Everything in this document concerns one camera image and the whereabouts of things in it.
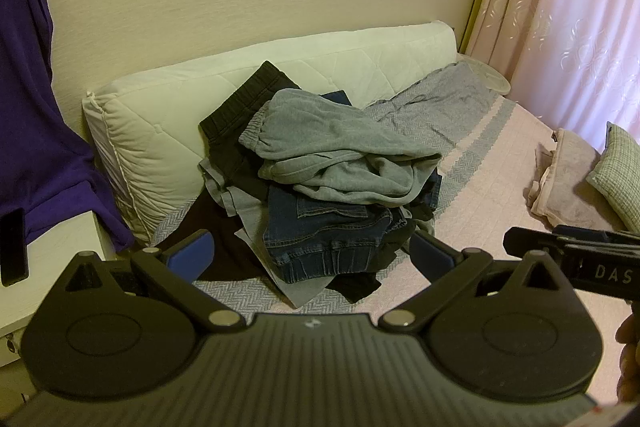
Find green textured cushion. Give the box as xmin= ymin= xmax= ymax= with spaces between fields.
xmin=586 ymin=122 xmax=640 ymax=228

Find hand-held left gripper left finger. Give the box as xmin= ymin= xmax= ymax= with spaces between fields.
xmin=65 ymin=231 xmax=247 ymax=334

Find person's right hand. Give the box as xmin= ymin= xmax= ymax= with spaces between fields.
xmin=616 ymin=316 xmax=640 ymax=408

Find light grey garment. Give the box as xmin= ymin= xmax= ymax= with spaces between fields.
xmin=199 ymin=157 xmax=341 ymax=308

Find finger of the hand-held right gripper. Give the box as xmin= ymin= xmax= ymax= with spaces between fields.
xmin=503 ymin=226 xmax=565 ymax=259

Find dark blue jeans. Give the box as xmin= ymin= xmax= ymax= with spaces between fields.
xmin=262 ymin=172 xmax=443 ymax=285

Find purple hanging garment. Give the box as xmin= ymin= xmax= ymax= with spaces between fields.
xmin=0 ymin=0 xmax=136 ymax=253

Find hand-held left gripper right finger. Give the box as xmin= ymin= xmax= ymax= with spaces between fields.
xmin=377 ymin=231 xmax=564 ymax=335

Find white round plastic object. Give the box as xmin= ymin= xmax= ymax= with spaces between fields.
xmin=457 ymin=53 xmax=511 ymax=96

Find black shorts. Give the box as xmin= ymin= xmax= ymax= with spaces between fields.
xmin=199 ymin=61 xmax=301 ymax=202

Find grey sweatpants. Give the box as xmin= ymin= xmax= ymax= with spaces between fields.
xmin=239 ymin=88 xmax=443 ymax=208

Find white nightstand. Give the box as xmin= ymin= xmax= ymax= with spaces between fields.
xmin=0 ymin=211 xmax=118 ymax=368

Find white quilted pillow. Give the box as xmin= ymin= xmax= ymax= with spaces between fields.
xmin=81 ymin=21 xmax=458 ymax=244

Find beige pillow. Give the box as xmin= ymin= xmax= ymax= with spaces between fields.
xmin=524 ymin=128 xmax=628 ymax=233

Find pink grey herringbone bedspread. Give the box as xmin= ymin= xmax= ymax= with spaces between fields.
xmin=145 ymin=61 xmax=640 ymax=408

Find pink patterned curtain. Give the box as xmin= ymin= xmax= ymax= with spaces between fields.
xmin=462 ymin=0 xmax=640 ymax=152

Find navy garment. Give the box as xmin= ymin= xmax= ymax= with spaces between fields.
xmin=320 ymin=90 xmax=353 ymax=108

